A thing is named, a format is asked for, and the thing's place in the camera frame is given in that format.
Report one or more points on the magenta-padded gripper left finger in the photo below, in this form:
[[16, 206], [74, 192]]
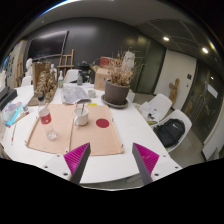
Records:
[[75, 158]]

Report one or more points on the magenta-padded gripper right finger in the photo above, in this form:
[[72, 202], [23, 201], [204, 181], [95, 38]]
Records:
[[148, 160]]

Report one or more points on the clear bottle with red label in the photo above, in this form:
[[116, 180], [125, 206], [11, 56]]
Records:
[[45, 117]]

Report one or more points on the tan cardboard mat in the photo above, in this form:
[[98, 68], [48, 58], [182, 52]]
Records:
[[96, 140]]

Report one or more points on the black backpack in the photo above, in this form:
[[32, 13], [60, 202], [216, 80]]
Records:
[[170, 131]]

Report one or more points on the white mug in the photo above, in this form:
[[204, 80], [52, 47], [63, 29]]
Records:
[[82, 119]]

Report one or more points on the flat round red coaster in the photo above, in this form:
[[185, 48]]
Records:
[[102, 123]]

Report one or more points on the white papers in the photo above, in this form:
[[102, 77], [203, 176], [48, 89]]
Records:
[[148, 110]]

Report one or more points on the metal spoon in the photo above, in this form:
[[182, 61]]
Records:
[[83, 108]]

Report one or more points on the yellow marker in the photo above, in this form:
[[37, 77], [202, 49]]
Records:
[[91, 104]]

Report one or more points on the white chair with papers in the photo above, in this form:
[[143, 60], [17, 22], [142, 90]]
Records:
[[161, 103]]

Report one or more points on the printed newspaper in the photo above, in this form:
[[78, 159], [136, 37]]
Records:
[[74, 94]]

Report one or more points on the grey plant saucer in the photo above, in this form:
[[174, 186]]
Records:
[[115, 105]]

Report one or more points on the grey pot with dried plant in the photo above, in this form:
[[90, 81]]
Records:
[[116, 91]]

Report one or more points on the colourful book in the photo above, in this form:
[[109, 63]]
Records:
[[11, 113]]

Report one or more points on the green spray bottle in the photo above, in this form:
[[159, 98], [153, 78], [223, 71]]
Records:
[[60, 81]]

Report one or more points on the brown cardboard box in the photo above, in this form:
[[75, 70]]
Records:
[[100, 80]]

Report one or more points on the plain white chair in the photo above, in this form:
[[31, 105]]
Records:
[[71, 76]]

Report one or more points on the black machine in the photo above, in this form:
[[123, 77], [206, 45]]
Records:
[[85, 70]]

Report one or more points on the black desktop device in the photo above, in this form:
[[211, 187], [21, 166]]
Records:
[[6, 96]]

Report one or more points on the wooden easel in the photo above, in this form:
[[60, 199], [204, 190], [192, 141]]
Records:
[[66, 61]]

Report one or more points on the red box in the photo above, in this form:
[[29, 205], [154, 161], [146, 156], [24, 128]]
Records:
[[105, 61]]

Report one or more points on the white cabinet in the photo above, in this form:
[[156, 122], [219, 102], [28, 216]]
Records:
[[16, 60]]

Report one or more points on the round ceiling spotlight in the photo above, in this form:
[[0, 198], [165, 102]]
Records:
[[205, 50], [166, 38]]

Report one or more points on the white ceiling light panel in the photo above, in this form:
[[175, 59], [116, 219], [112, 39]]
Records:
[[60, 6]]

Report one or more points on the wooden wall figure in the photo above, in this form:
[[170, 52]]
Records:
[[174, 90]]

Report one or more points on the black wall screen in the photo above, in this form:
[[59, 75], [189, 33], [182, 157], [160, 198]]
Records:
[[46, 45]]

